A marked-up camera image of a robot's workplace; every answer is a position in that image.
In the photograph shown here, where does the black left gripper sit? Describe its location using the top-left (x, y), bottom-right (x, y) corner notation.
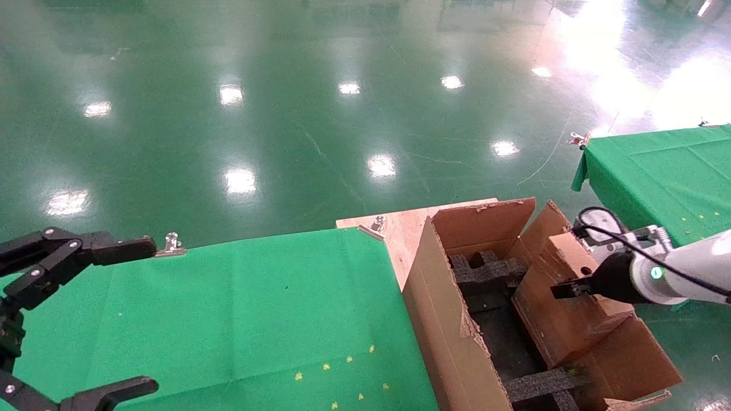
top-left (0, 227), bottom-right (159, 411)

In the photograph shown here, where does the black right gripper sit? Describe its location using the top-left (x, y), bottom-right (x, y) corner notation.
top-left (550, 253), bottom-right (649, 304)

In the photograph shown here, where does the small cardboard box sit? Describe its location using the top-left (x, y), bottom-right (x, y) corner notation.
top-left (510, 230), bottom-right (636, 369)

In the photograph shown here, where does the black foam carton lining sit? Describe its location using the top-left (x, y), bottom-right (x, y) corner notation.
top-left (471, 303), bottom-right (549, 383)

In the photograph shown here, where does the large open cardboard carton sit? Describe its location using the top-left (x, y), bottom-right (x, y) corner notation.
top-left (403, 197), bottom-right (683, 411)

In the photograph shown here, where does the black foam insert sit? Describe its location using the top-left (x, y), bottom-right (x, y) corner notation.
top-left (447, 250), bottom-right (529, 313)
top-left (501, 367), bottom-right (592, 411)

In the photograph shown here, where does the green cloth with wood board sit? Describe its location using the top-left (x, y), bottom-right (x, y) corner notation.
top-left (0, 227), bottom-right (440, 411)

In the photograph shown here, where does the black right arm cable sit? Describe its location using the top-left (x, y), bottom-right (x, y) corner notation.
top-left (571, 205), bottom-right (731, 300)

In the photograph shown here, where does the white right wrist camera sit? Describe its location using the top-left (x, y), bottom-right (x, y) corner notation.
top-left (573, 207), bottom-right (674, 257)

